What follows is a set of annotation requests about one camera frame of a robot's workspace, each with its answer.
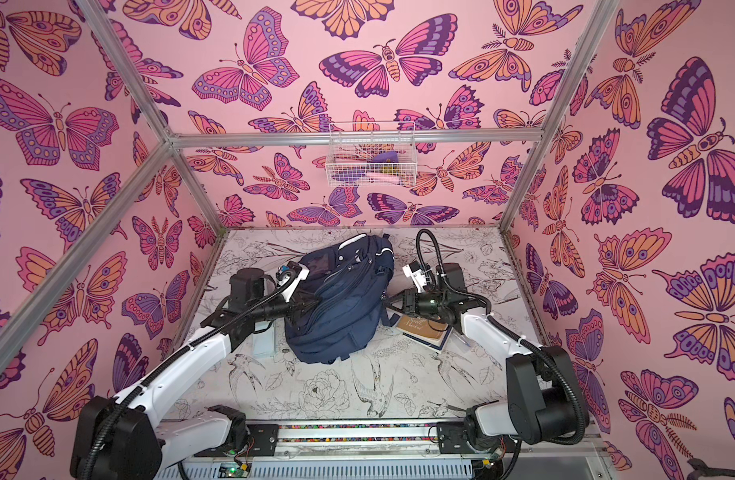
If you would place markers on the black and tan book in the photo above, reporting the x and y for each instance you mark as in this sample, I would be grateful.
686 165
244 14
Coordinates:
421 327

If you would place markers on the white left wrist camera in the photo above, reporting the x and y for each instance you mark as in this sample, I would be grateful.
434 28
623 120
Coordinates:
289 277

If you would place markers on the white wire basket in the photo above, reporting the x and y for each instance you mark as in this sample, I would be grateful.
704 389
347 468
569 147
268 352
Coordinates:
377 153

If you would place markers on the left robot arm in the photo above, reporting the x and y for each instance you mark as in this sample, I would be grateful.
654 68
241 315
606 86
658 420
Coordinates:
126 436

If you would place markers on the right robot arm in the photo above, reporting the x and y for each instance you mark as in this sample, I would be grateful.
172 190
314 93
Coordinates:
543 401

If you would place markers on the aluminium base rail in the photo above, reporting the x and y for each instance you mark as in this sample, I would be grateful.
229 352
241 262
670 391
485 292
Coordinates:
426 448

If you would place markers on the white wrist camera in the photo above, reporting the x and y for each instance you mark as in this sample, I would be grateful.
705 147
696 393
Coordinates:
289 277
420 274

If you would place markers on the navy blue book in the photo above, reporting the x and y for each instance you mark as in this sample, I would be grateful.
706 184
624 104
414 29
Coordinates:
436 344

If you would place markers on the green circuit board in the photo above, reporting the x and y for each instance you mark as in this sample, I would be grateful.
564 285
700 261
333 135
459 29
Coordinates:
233 471

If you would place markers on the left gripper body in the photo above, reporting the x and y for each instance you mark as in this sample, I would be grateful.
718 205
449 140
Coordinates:
275 310

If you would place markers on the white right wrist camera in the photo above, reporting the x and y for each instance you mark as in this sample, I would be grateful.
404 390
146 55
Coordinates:
420 274

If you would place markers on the clear plastic pencil case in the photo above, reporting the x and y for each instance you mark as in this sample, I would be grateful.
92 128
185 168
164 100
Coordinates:
461 345

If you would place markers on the navy blue backpack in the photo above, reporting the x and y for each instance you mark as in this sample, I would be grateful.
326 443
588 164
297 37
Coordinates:
349 280

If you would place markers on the grey scientific calculator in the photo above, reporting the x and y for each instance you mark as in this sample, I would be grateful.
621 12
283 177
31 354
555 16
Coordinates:
264 345

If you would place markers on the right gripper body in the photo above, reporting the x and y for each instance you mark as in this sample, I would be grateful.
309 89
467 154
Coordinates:
407 302

